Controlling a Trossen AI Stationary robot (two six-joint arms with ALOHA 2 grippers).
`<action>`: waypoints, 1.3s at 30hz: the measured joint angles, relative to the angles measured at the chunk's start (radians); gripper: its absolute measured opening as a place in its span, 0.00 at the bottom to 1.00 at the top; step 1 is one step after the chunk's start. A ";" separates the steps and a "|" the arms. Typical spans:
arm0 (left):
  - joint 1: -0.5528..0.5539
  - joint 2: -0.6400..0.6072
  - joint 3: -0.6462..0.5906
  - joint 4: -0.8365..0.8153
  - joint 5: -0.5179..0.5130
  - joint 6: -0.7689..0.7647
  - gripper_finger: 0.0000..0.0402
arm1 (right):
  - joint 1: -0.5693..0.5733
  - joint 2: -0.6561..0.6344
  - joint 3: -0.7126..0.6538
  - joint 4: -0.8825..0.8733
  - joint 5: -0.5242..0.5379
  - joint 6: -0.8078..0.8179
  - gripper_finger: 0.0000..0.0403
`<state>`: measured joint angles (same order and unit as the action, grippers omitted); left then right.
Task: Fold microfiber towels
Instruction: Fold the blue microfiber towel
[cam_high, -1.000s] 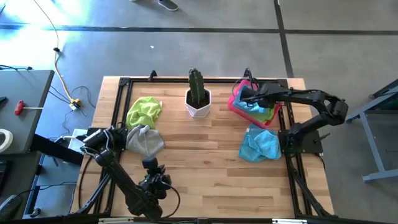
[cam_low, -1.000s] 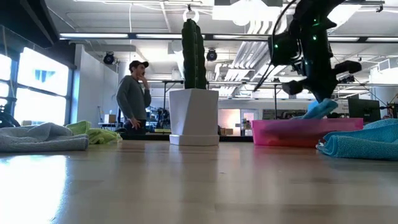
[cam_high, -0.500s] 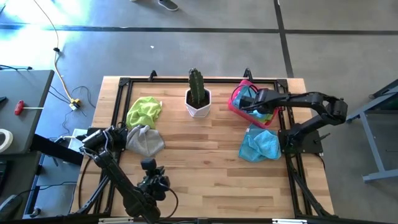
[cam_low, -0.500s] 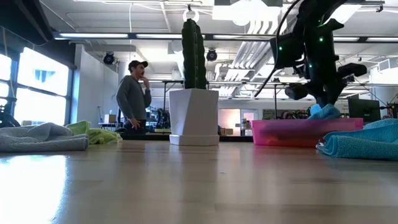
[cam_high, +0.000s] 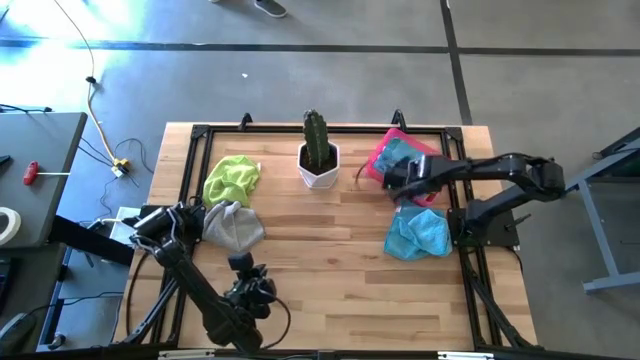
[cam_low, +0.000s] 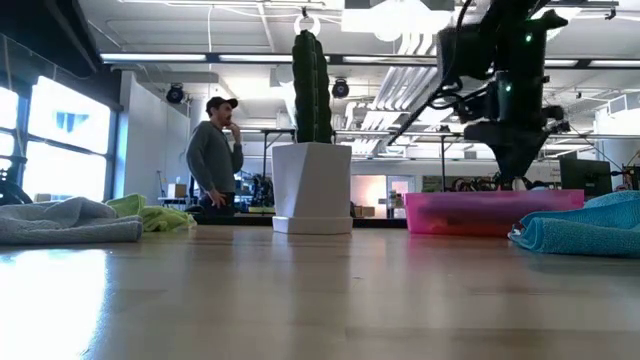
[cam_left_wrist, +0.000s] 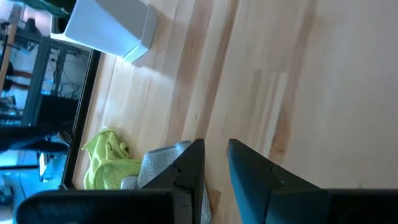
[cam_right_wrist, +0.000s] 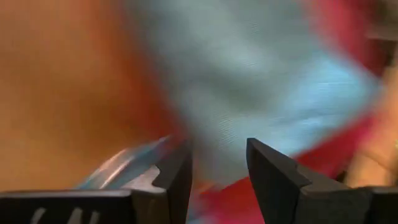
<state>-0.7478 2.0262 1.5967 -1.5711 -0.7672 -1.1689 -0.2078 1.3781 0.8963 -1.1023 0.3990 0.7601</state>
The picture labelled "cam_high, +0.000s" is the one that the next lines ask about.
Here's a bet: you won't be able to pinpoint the black side table beam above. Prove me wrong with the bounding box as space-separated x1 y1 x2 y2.
49 214 136 267

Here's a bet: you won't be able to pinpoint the lime microfiber towel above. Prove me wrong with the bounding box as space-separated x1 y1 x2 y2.
201 153 262 209

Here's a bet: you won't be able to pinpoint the white power supply box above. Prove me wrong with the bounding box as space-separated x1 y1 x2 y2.
107 206 144 249

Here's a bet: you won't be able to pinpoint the person's feet in shoes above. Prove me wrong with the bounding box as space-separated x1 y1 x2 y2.
208 0 289 20

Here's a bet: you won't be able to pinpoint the black aluminium table frame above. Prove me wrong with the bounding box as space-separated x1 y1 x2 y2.
113 109 539 351

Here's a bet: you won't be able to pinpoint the grey metal trolley frame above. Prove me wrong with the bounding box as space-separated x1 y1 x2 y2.
551 127 640 294

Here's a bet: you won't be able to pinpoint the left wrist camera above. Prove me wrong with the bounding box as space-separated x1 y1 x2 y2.
228 251 255 274

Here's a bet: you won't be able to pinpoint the yellow white power plug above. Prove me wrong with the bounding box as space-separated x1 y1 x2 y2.
110 157 132 179

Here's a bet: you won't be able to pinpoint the dark grey side table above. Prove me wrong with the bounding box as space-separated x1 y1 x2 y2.
0 112 89 250

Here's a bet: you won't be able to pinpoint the thin black floor cables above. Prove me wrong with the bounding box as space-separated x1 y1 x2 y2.
77 137 154 221

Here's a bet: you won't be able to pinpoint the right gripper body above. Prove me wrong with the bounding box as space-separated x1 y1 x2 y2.
398 154 441 194

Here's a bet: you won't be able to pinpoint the white faceted plant pot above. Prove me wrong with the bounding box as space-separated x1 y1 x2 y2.
296 141 342 190

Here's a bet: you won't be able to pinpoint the green cactus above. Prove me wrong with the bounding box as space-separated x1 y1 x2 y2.
302 108 332 171

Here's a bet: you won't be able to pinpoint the yellow extension cable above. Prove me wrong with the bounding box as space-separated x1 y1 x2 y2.
52 0 124 166

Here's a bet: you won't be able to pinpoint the blue microfiber towel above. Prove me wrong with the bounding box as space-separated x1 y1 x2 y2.
374 137 426 176
383 204 454 262

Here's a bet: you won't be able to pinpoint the pink plastic bin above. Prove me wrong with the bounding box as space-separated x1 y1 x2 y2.
364 126 454 209

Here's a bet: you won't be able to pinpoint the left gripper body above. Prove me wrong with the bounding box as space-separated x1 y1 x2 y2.
227 272 278 319

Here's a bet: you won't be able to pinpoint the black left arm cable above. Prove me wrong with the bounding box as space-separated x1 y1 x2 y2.
259 294 293 350

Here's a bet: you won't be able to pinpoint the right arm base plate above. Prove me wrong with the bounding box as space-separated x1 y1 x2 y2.
446 206 521 250

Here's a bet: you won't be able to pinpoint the red handled screwdriver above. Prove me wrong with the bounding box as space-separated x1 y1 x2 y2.
22 160 71 186

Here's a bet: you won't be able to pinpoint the white tape roll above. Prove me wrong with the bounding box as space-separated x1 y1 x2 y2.
0 206 23 246

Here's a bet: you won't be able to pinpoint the grey microfiber towel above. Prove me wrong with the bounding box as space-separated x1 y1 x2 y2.
201 199 266 254

